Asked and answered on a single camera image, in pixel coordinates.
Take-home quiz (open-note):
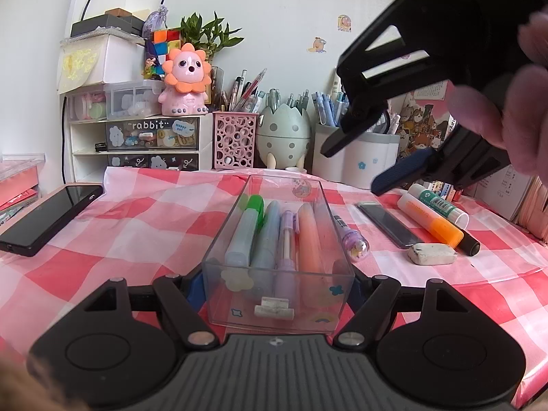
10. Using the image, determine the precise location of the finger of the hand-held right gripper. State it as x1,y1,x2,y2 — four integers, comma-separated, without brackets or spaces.
321,0,512,158
370,124,511,196

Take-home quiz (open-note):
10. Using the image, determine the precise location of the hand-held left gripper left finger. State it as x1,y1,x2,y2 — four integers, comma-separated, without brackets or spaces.
83,267,219,348

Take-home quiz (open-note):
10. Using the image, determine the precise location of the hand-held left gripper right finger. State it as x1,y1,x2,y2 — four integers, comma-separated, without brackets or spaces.
334,272,469,349

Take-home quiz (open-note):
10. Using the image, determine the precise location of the purple cartoon pen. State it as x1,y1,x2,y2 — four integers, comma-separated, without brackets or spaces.
317,203,370,262

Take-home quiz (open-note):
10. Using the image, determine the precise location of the green glue stick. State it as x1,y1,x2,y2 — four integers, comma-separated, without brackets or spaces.
408,183,470,228

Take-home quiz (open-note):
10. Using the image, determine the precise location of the grey lead case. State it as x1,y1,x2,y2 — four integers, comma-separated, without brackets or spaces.
357,202,422,250

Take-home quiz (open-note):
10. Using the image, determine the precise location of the clear plastic box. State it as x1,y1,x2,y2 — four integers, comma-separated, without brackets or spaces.
201,175,356,335

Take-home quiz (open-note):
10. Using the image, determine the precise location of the orange highlighter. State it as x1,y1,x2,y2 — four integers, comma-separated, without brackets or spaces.
397,192,464,249

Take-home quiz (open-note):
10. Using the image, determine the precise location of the green cap highlighter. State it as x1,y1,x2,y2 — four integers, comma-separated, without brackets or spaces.
225,195,265,268

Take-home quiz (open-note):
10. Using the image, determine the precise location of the peach highlighter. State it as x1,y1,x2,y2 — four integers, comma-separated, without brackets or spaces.
297,203,324,275

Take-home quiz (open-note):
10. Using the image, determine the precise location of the pale blue highlighter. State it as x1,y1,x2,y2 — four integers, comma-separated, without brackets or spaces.
250,200,281,304

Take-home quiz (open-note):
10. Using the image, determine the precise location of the white eraser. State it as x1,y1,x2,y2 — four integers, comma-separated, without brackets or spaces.
407,242,458,265

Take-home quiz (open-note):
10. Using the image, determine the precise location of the purple mechanical pencil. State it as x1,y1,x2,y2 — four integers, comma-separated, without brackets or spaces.
274,210,298,296

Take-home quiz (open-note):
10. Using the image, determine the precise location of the black marker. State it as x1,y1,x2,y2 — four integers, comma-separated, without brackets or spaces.
454,233,481,258

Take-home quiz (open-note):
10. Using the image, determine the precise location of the person's right hand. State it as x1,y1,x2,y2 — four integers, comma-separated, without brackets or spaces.
449,9,548,176

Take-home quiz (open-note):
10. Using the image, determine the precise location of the grey flower-shaped pen holder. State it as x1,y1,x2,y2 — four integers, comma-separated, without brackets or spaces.
312,122,402,190

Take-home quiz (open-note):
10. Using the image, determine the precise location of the comic book with cat cover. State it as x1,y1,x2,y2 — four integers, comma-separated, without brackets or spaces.
397,79,457,193

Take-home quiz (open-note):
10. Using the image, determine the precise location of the pink checked tablecloth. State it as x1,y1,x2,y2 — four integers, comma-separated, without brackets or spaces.
0,165,548,395

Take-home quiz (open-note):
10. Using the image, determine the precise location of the bunch of blue black pens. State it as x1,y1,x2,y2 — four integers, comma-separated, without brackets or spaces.
312,73,401,135

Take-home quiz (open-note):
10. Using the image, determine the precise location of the white printed book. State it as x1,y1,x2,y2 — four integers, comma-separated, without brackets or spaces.
464,165,540,223

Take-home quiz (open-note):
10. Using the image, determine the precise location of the green egg pen holder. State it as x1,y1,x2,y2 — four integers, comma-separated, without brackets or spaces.
256,105,312,171

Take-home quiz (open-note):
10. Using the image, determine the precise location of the bunch of grey-green pens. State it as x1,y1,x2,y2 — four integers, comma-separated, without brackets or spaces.
267,88,311,114

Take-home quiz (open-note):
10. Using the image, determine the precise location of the black sticker drawer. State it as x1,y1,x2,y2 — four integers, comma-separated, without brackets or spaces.
108,153,200,170

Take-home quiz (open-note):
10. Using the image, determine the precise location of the pink ribbed folder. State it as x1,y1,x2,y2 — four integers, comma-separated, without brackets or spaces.
516,175,548,242

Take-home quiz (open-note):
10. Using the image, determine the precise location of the pink perforated pen holder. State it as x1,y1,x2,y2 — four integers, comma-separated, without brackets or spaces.
213,110,260,171

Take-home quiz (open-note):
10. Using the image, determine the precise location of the clear sticker drawer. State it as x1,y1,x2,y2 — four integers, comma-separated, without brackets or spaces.
105,116,200,151

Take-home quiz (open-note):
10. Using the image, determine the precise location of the black smartphone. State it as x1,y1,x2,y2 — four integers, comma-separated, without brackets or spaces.
0,183,104,258

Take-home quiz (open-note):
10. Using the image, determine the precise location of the bunch of assorted pens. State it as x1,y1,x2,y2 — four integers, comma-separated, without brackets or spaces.
223,67,268,114

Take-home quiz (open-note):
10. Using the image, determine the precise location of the white drawer organizer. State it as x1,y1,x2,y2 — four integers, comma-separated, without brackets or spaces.
64,113,215,183

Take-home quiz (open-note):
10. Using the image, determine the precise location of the clear compartment box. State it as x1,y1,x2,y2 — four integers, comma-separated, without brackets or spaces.
105,79,165,118

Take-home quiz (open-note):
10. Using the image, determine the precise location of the glass vase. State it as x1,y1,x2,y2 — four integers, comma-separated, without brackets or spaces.
210,66,224,105

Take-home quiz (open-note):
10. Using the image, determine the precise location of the fuzzy beige sleeve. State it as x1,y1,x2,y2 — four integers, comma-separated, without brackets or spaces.
0,347,56,411

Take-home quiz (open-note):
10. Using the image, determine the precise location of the pink lion toy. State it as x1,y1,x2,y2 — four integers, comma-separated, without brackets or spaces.
158,43,212,116

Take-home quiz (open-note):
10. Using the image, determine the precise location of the clear box with pastel items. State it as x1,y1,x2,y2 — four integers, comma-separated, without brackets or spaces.
68,90,108,121

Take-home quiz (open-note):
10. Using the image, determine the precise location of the small colourful figurine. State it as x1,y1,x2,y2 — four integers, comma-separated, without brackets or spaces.
143,58,165,81

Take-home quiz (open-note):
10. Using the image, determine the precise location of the green bamboo plant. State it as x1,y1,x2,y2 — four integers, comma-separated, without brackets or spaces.
180,12,245,63

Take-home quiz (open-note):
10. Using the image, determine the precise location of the white storage box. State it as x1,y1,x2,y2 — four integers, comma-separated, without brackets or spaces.
103,34,148,84

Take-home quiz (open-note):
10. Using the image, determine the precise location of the pale sheet with yellow clips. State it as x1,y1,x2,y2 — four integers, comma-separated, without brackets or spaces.
58,45,105,95

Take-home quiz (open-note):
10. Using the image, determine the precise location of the colourful puzzle cube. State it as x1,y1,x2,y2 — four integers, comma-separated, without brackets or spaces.
153,28,183,54

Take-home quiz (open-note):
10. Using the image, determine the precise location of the purple sachet bag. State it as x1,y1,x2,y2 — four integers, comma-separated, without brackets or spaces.
143,6,170,37

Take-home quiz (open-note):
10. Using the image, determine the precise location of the dark grey box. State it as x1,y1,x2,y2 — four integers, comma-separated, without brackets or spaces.
100,13,146,35
71,19,108,38

